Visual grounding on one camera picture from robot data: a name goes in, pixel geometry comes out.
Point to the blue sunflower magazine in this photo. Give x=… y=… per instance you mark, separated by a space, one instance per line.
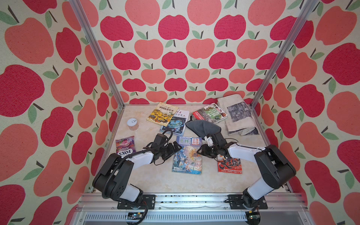
x=187 y=160

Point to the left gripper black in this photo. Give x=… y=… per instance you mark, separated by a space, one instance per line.
x=176 y=149

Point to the purple candy bag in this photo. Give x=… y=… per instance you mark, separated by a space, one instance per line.
x=125 y=146

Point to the white round tape roll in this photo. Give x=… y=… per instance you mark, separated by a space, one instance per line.
x=133 y=124

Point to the red manga book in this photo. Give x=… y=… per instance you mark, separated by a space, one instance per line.
x=229 y=165

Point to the aluminium frame post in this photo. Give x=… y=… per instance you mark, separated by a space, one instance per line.
x=87 y=29
x=289 y=41

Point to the folded newspaper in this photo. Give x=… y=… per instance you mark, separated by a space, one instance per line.
x=240 y=119

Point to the blue science book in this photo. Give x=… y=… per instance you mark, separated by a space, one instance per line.
x=177 y=123

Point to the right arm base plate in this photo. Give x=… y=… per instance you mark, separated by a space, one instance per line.
x=245 y=202

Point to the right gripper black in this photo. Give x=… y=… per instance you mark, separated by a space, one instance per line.
x=204 y=151

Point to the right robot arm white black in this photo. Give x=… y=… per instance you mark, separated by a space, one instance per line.
x=275 y=169

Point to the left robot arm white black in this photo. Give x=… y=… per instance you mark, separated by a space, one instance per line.
x=112 y=178

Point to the aluminium front rail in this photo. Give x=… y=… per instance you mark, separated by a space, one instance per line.
x=192 y=209

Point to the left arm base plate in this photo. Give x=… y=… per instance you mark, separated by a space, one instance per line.
x=140 y=203

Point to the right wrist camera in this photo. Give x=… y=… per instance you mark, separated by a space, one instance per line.
x=211 y=140

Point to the left aluminium frame post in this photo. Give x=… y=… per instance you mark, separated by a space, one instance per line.
x=87 y=29

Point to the grey microfibre cloth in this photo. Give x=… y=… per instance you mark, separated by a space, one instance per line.
x=202 y=128

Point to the red green book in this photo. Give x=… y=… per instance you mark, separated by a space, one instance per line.
x=211 y=113

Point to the right aluminium frame post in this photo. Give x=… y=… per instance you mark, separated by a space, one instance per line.
x=289 y=41

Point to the yellow picture book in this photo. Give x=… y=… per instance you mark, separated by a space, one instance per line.
x=162 y=114

